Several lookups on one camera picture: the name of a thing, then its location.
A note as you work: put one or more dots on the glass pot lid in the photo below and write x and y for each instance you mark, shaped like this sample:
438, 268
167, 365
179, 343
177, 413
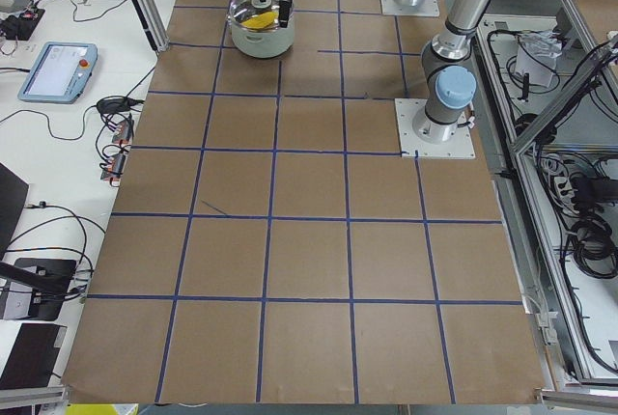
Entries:
240, 10

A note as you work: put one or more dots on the yellow corn cob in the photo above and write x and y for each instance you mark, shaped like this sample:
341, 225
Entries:
260, 21

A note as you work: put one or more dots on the pale green cooking pot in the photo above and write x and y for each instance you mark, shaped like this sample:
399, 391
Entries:
264, 45

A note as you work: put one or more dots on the blue teach pendant near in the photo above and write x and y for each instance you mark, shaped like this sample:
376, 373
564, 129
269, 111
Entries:
60, 73

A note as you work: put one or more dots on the crumpled white paper bag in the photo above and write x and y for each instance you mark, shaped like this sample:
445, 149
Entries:
537, 57

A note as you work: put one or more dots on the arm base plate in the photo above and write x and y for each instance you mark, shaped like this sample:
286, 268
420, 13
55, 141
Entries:
419, 137
420, 8

